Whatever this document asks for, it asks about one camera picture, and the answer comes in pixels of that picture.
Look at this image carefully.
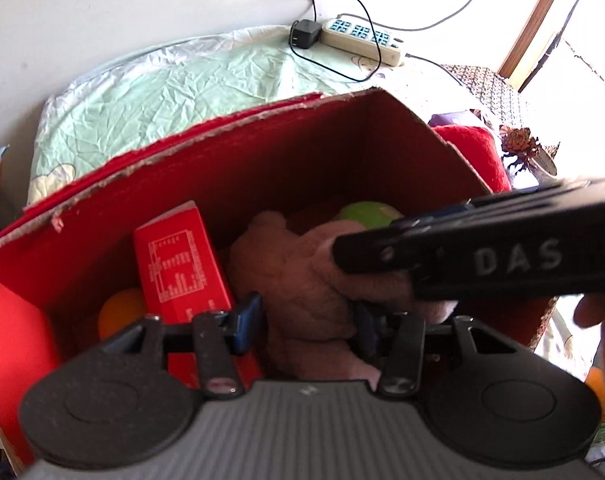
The red printed carton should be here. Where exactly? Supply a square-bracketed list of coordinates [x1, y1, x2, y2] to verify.
[133, 200, 262, 388]

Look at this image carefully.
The pink plush toy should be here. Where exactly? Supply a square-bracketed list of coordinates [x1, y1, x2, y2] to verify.
[226, 211, 456, 386]

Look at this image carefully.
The green plush doll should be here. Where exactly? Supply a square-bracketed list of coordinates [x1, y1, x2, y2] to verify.
[335, 202, 403, 229]

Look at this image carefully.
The dried flower in vase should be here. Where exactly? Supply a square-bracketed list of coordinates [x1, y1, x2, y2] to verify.
[499, 125, 560, 183]

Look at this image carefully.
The orange gourd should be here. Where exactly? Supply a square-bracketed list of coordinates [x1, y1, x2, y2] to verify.
[97, 288, 146, 340]

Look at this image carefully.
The red embroidered pillow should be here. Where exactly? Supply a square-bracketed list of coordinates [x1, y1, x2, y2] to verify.
[433, 125, 512, 193]

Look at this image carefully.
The wicker chair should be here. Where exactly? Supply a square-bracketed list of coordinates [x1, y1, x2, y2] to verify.
[443, 64, 525, 129]

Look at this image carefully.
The purple cloth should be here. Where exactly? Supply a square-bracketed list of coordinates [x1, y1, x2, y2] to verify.
[429, 110, 486, 127]

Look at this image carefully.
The large red cardboard box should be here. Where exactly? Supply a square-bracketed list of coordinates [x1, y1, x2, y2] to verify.
[0, 89, 496, 470]

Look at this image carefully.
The green bed sheet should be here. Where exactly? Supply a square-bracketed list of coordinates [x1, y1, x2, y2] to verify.
[27, 26, 388, 205]

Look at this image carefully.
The white power strip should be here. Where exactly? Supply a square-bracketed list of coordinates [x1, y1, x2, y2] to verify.
[320, 18, 407, 67]

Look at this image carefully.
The black power adapter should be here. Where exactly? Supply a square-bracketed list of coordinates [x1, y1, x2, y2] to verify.
[288, 20, 322, 50]

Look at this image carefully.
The black adapter cable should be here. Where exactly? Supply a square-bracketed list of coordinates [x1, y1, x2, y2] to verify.
[287, 0, 384, 84]

